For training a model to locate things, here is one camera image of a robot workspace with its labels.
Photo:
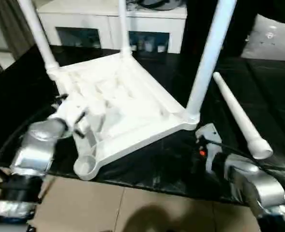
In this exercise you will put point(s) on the white plastic table top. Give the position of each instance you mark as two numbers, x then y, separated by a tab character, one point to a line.
123	106

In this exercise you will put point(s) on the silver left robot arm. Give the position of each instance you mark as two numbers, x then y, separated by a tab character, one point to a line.
36	150

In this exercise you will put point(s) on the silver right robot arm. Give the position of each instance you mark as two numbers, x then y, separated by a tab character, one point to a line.
258	188

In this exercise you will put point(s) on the black table mat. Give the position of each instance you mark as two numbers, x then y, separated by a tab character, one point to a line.
16	96

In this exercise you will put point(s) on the white glass-door cabinet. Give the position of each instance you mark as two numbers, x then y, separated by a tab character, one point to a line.
94	24

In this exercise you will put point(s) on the grey curtain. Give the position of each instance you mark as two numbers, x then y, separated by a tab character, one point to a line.
7	29

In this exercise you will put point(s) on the grey cushion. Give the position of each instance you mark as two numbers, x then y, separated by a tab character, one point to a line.
273	38

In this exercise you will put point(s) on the black cabinet with yellow label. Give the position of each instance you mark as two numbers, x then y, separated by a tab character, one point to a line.
244	24

